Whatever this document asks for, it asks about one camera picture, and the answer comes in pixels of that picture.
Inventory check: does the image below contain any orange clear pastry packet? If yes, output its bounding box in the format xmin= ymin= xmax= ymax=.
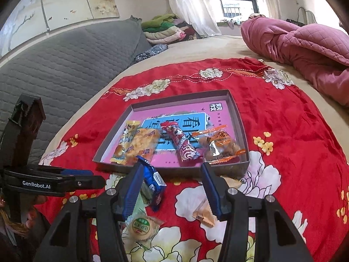
xmin=192 ymin=125 xmax=246 ymax=165

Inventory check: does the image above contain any white sheer curtain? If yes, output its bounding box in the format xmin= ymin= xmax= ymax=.
xmin=164 ymin=0 xmax=222 ymax=37

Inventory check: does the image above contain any blue cookie packet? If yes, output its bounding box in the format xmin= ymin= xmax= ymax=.
xmin=135 ymin=155 xmax=167 ymax=212

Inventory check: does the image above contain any orange wafer packet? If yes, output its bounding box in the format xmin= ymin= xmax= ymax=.
xmin=192 ymin=196 xmax=219 ymax=228

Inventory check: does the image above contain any yellow cartoon snack bar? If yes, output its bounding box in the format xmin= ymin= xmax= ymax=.
xmin=110 ymin=121 xmax=139 ymax=165

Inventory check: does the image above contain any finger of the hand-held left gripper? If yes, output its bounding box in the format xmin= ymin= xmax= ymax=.
xmin=74 ymin=175 xmax=106 ymax=190
xmin=61 ymin=169 xmax=94 ymax=177

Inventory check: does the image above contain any green label round cake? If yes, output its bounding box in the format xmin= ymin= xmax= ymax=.
xmin=121 ymin=209 xmax=165 ymax=249

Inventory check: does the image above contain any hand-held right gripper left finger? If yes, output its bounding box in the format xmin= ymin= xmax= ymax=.
xmin=41 ymin=162 xmax=145 ymax=262

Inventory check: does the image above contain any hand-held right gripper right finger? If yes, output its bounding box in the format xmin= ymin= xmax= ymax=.
xmin=200 ymin=162 xmax=314 ymax=262

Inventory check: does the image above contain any red floral blanket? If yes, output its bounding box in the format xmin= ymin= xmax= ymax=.
xmin=35 ymin=57 xmax=349 ymax=262

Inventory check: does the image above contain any pink quilt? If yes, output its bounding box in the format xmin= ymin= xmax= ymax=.
xmin=240 ymin=16 xmax=349 ymax=107

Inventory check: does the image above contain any blue floral cloth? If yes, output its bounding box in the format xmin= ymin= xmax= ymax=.
xmin=133 ymin=44 xmax=168 ymax=63

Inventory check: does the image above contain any pile of folded clothes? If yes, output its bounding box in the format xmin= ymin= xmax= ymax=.
xmin=140 ymin=13 xmax=204 ymax=45

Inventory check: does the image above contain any red swirl snack packet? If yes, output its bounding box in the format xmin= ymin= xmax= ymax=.
xmin=160 ymin=122 xmax=201 ymax=163

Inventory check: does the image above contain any clear bag of yellow puffs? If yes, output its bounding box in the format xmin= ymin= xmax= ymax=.
xmin=124 ymin=128 xmax=161 ymax=167

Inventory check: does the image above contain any grey quilted headboard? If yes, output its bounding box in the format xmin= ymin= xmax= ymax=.
xmin=0 ymin=16 xmax=152 ymax=164

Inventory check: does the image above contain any grey cardboard box tray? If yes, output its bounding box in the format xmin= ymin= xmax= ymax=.
xmin=93 ymin=89 xmax=250 ymax=179

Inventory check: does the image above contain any barred window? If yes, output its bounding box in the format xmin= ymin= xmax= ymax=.
xmin=209 ymin=0 xmax=259 ymax=22

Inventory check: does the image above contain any beige bed sheet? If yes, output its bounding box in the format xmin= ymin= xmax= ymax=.
xmin=45 ymin=34 xmax=349 ymax=153

